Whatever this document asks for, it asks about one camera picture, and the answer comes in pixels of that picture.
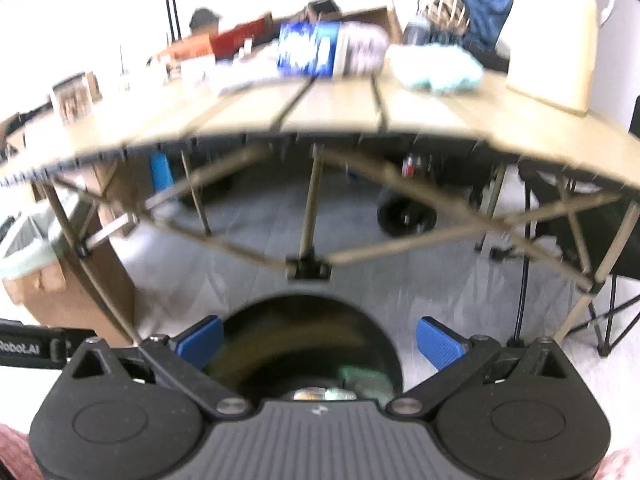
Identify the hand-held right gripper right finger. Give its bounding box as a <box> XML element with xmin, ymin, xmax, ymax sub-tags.
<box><xmin>386</xmin><ymin>316</ymin><xmax>576</xmax><ymax>418</ymax></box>

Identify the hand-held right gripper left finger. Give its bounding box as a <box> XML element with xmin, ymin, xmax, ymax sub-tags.
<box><xmin>64</xmin><ymin>315</ymin><xmax>252</xmax><ymax>419</ymax></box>

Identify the clear plastic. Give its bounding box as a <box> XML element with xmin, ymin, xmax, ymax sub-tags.
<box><xmin>337</xmin><ymin>366</ymin><xmax>393</xmax><ymax>398</ymax></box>

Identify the black round trash bin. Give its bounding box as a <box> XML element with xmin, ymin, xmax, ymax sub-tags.
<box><xmin>202</xmin><ymin>292</ymin><xmax>403</xmax><ymax>402</ymax></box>

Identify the light blue plush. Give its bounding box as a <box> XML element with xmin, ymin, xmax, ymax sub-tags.
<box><xmin>389</xmin><ymin>44</ymin><xmax>485</xmax><ymax>95</ymax></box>

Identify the large cardboard box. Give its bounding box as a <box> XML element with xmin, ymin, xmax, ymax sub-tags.
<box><xmin>0</xmin><ymin>200</ymin><xmax>136</xmax><ymax>346</ymax></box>

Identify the green plastic bag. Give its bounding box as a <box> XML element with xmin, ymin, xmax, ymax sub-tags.
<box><xmin>0</xmin><ymin>210</ymin><xmax>61</xmax><ymax>278</ymax></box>

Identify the black rubber wheel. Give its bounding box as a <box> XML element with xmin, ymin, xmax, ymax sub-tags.
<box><xmin>345</xmin><ymin>150</ymin><xmax>501</xmax><ymax>237</ymax></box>

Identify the blue box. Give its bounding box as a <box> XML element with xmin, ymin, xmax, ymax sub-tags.
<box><xmin>151</xmin><ymin>152</ymin><xmax>173</xmax><ymax>196</ymax></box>

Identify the small cardboard box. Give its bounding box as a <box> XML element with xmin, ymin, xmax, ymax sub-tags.
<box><xmin>30</xmin><ymin>160</ymin><xmax>136</xmax><ymax>236</ymax></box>

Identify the black folding chair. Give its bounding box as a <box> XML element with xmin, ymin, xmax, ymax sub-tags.
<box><xmin>517</xmin><ymin>110</ymin><xmax>640</xmax><ymax>356</ymax></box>

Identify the clear plastic jar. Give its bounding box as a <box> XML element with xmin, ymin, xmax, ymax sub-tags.
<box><xmin>51</xmin><ymin>74</ymin><xmax>93</xmax><ymax>123</ymax></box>

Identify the tan folding table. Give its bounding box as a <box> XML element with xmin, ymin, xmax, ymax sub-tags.
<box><xmin>0</xmin><ymin>67</ymin><xmax>640</xmax><ymax>346</ymax></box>

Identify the red box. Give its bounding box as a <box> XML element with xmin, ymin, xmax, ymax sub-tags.
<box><xmin>210</xmin><ymin>17</ymin><xmax>273</xmax><ymax>58</ymax></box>

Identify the blue white package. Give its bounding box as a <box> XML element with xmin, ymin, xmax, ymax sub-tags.
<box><xmin>276</xmin><ymin>20</ymin><xmax>390</xmax><ymax>78</ymax></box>

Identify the tan board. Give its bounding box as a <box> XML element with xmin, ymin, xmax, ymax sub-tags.
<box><xmin>507</xmin><ymin>0</ymin><xmax>600</xmax><ymax>113</ymax></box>

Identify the wicker basket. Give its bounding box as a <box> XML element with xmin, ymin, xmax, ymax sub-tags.
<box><xmin>417</xmin><ymin>0</ymin><xmax>473</xmax><ymax>31</ymax></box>

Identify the blue cloth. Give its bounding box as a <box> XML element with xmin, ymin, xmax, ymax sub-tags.
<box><xmin>445</xmin><ymin>0</ymin><xmax>515</xmax><ymax>56</ymax></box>

